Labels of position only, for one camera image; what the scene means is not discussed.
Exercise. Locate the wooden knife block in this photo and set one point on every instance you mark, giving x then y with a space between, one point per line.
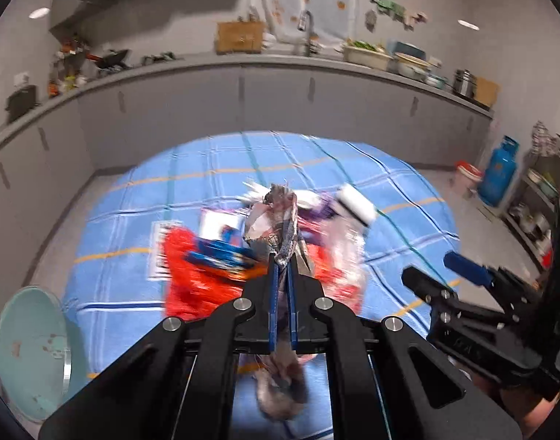
238 36

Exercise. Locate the green wall sticker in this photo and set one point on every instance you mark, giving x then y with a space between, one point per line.
390 7

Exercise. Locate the person's right hand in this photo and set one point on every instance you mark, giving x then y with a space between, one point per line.
536 417

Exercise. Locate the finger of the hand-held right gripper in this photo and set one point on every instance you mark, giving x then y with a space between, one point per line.
422 282
468 268

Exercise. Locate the steel kitchen faucet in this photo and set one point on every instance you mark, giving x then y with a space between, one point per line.
306 20

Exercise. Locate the grey kitchen counter cabinets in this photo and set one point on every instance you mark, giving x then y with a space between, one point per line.
193 101

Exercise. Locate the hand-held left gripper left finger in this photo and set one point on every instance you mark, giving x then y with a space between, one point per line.
273 302

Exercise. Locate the grey wall sticker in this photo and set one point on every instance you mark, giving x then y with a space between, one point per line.
370 20

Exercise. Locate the metal storage rack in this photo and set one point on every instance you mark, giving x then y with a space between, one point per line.
543 167

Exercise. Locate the blue plaid tablecloth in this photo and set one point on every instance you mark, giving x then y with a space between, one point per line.
193 165

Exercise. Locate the blue gas cylinder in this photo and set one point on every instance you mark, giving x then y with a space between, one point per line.
500 169

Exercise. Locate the green bowl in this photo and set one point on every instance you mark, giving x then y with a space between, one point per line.
435 80

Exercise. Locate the grey blue plastic box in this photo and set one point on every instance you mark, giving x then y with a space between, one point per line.
406 48

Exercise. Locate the red snack packet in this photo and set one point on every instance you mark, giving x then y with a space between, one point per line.
193 284

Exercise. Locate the red white plastic wrapper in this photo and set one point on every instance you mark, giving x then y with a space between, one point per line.
344 261

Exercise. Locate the purple snack wrapper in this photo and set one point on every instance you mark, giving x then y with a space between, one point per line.
323 211

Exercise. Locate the white snack packet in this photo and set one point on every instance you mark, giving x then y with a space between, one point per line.
257 192

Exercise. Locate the gas stove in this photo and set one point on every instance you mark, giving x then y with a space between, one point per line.
158 58

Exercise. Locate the cardboard box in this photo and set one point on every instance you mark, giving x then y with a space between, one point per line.
486 91

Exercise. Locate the green vegetables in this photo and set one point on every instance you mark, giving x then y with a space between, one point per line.
364 46

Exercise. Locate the red white bucket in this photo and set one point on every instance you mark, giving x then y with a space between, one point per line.
465 178

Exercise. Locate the black wok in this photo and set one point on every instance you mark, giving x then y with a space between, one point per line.
110 59

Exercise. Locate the patterned cloth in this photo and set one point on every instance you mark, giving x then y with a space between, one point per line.
543 137

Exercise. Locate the white small box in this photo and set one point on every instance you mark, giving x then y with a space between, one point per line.
355 204

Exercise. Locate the steel pot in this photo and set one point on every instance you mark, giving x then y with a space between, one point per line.
464 83

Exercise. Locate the silver foil wrapper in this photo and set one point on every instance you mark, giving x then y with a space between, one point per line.
280 220

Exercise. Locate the white enamel basin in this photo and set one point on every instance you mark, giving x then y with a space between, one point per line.
413 66

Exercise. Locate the spice rack with bottles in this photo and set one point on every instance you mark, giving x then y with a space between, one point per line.
69 62

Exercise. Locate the teal round waste bin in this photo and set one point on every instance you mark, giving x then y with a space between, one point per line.
28 353

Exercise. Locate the beige plastic basin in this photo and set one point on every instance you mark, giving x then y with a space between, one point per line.
367 58

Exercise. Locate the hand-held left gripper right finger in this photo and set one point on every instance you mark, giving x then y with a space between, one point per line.
293 311

